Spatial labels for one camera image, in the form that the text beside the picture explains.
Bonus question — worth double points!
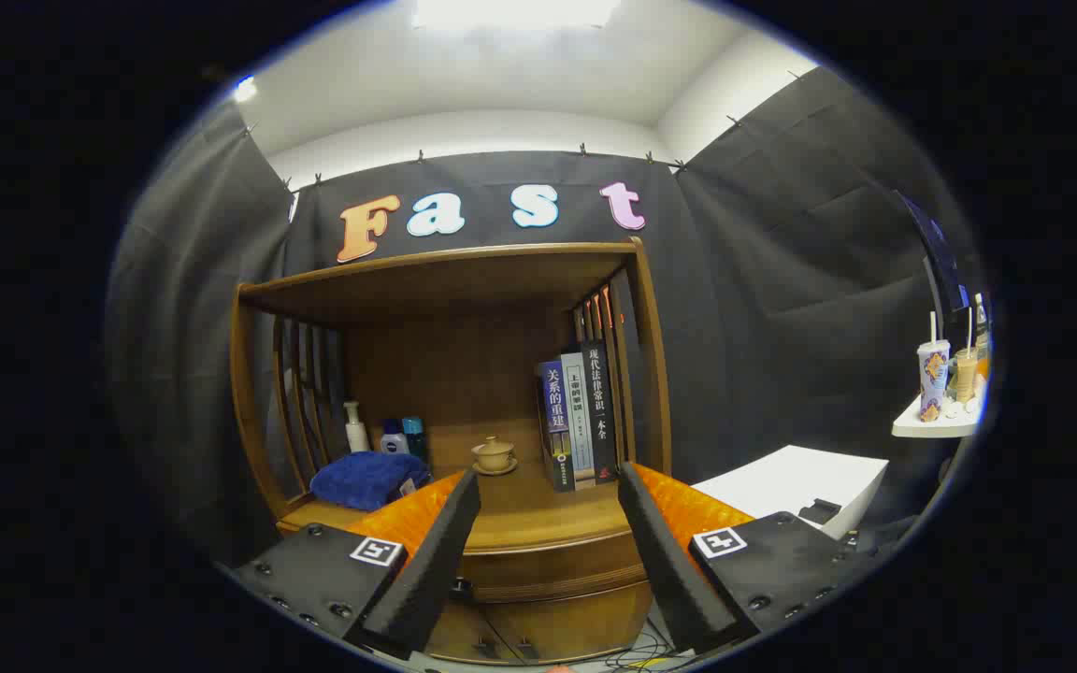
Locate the floor cables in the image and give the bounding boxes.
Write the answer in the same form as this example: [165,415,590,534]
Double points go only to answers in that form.
[604,622,689,672]

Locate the patterned paper cup with straw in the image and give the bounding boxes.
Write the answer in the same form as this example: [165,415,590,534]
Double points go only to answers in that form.
[917,312,952,423]

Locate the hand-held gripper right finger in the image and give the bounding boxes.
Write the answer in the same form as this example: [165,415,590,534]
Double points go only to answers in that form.
[617,462,876,655]

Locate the wooden countertop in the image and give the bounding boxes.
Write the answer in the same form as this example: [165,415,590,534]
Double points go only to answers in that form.
[279,425,656,554]

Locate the pale grey book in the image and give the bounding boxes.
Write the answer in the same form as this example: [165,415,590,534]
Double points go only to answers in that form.
[561,352,597,489]

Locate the white side shelf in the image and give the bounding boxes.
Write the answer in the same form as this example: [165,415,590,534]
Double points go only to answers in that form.
[892,393,981,439]

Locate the wooden drawer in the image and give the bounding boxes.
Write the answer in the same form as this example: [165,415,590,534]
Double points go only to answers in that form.
[452,533,652,604]

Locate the blue folded towel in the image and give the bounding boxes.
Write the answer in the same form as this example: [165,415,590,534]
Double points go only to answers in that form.
[310,451,431,512]

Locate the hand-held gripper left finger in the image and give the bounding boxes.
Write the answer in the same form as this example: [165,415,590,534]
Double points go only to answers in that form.
[235,469,481,661]

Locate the ceiling light panel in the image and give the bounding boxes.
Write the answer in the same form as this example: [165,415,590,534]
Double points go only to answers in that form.
[412,0,622,29]

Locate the beige lidded teacup with saucer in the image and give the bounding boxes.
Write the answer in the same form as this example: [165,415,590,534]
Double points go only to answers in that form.
[471,436,519,477]

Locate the dark monitor screen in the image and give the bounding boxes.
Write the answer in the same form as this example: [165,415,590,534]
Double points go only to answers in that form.
[894,190,969,337]

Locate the wooden cabinet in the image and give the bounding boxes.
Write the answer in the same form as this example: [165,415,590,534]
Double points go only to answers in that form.
[230,238,673,666]

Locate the brown drink cup with straw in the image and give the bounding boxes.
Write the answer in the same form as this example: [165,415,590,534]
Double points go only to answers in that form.
[955,308,979,405]

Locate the white pump bottle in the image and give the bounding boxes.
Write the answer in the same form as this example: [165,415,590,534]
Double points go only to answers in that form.
[343,401,371,455]

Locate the black book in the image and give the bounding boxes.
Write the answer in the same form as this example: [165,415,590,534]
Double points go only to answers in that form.
[580,340,619,484]

